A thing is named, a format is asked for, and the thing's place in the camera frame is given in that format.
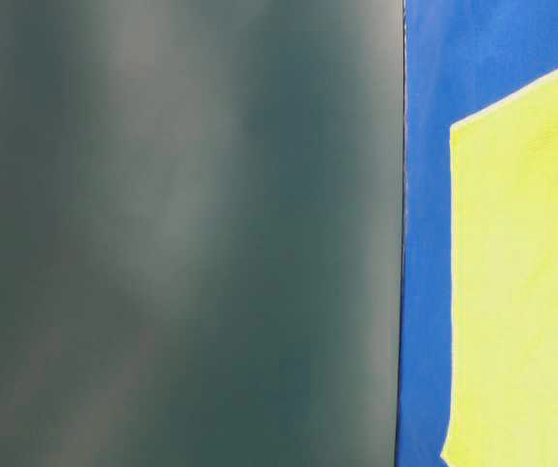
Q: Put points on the blue table cloth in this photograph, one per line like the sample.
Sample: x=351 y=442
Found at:
x=459 y=57

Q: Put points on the yellow-green towel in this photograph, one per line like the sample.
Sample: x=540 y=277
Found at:
x=504 y=272

